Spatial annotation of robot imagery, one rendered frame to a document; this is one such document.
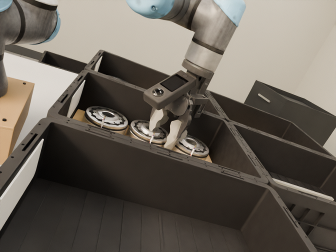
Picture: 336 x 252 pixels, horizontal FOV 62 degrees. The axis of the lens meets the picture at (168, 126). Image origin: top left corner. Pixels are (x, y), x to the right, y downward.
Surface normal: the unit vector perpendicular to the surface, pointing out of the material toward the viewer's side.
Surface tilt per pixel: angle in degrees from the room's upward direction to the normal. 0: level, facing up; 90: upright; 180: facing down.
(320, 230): 90
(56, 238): 0
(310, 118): 90
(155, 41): 90
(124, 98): 90
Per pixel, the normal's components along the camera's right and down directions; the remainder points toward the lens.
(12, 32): 0.81, 0.58
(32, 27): 0.91, 0.35
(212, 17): -0.29, 0.19
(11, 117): 0.36, -0.85
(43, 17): 0.69, 0.62
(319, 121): 0.25, 0.46
